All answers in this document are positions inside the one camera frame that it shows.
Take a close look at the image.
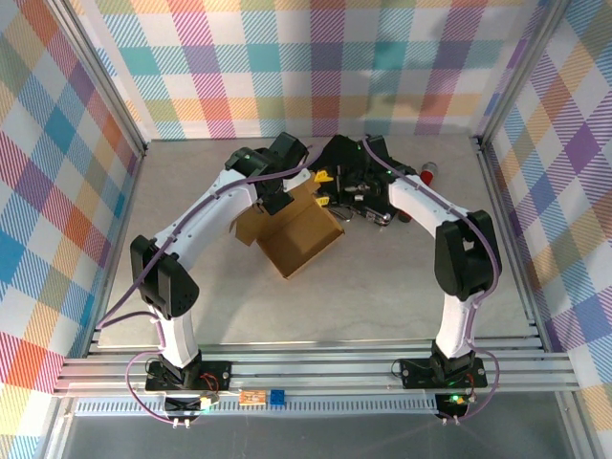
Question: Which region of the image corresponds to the brown cardboard box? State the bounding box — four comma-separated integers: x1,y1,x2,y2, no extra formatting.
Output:
230,170,346,281

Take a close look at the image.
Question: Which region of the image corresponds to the black briefcase with metal trim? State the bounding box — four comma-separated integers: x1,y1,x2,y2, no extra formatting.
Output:
326,135,417,229

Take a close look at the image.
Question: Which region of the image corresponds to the red tube with silver cap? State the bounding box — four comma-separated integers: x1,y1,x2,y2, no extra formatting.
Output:
397,160,440,224

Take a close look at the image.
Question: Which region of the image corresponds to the black controller module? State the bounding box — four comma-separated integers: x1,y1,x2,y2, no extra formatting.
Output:
435,390,470,417
164,395,214,416

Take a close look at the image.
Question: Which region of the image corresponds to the left white camera bracket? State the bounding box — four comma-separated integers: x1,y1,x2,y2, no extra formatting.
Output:
282,169,312,193

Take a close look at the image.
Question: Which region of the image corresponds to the right black wrist camera box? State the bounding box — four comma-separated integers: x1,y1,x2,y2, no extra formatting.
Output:
363,135,389,162

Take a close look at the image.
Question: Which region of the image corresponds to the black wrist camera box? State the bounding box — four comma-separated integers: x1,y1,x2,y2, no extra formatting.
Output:
266,132,311,169
363,135,389,162

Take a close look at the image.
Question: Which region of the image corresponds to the left black wrist camera box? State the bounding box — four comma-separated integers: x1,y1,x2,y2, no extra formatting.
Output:
266,132,311,169

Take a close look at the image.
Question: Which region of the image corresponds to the aluminium side rail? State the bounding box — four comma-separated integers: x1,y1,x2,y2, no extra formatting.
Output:
85,152,144,355
472,138,546,353

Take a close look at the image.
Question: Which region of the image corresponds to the aluminium mounting rail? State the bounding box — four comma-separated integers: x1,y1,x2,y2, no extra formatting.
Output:
52,339,582,397

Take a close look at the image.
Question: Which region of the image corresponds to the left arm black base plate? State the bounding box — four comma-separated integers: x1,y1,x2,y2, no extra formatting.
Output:
144,361,233,393

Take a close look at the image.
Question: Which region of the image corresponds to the aluminium frame post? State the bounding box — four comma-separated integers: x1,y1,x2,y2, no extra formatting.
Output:
470,0,573,149
45,0,149,157

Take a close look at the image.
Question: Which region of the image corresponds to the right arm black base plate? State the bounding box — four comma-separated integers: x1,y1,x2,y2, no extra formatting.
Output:
399,356,489,389

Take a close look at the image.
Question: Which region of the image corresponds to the white slotted cable duct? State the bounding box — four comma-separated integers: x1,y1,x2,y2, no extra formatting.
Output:
71,399,444,416

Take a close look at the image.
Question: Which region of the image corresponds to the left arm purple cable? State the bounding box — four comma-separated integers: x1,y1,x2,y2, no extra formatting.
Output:
98,142,317,425

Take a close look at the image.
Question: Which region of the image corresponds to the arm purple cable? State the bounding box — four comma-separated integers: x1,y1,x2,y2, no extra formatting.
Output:
362,135,503,425
98,142,317,425

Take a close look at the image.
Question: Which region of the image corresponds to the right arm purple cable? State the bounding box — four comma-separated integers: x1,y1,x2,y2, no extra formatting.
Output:
362,135,503,425

